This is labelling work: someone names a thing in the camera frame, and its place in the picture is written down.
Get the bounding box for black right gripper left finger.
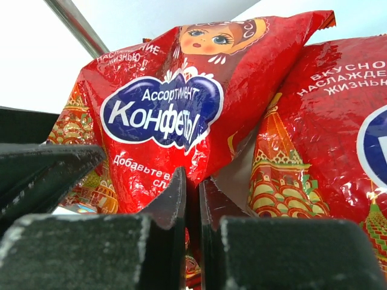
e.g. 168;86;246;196
1;168;186;289

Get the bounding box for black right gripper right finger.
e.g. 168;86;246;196
199;179;386;289

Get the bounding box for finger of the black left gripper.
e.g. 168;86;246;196
1;107;106;227

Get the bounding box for red matryoshka candy bag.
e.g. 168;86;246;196
47;10;336;214
247;35;386;269

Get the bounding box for light wooden two-tier shelf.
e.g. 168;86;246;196
44;0;109;59

